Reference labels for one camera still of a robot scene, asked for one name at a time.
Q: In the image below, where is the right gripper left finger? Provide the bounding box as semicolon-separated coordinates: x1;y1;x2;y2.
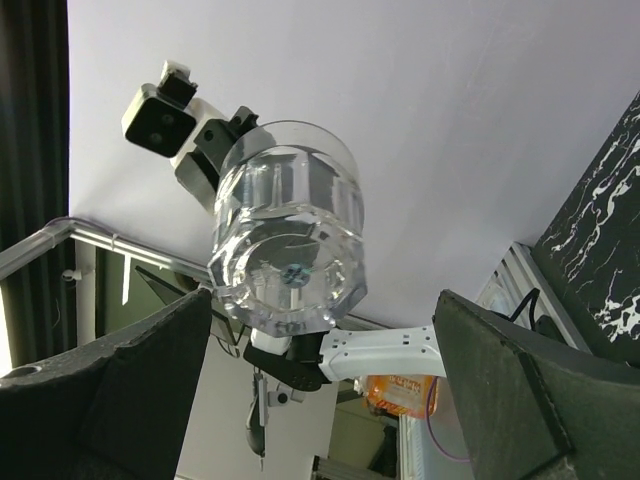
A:
1;289;211;479

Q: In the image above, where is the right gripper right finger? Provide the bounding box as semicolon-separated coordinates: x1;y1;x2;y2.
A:
434;290;639;479

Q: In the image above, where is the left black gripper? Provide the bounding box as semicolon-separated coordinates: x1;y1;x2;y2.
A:
177;106;259;200

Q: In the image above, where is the clear drinking glass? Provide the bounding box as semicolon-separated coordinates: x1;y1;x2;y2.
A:
208;120;368;337

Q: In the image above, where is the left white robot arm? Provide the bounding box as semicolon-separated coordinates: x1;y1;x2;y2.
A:
172;99;444;392

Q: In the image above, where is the orange snack packet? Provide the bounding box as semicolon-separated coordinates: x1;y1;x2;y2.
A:
354;375;438;419

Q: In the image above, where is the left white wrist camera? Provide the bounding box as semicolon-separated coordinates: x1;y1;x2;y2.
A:
121;60;227;177

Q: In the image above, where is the aluminium frame post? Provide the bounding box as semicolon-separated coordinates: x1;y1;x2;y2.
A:
1;217;209;283

